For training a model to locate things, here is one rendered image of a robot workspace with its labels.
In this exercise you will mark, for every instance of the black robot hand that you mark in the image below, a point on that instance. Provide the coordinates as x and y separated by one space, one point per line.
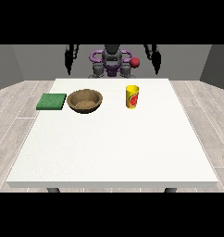
156 61
68 61

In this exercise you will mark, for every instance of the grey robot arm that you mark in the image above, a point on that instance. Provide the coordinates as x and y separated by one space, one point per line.
150 47
71 47

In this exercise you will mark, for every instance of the small red ball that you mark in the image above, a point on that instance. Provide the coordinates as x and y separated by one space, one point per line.
135 62

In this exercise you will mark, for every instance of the yellow cup with melon print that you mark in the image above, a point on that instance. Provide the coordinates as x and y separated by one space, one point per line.
132 97

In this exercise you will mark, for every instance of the brown wooden bowl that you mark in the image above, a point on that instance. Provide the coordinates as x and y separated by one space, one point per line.
84 102

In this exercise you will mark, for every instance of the green square pad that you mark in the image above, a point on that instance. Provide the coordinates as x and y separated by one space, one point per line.
51 102

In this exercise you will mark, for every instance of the grey robot trunk purple rings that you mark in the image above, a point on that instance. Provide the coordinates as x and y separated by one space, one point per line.
111 69

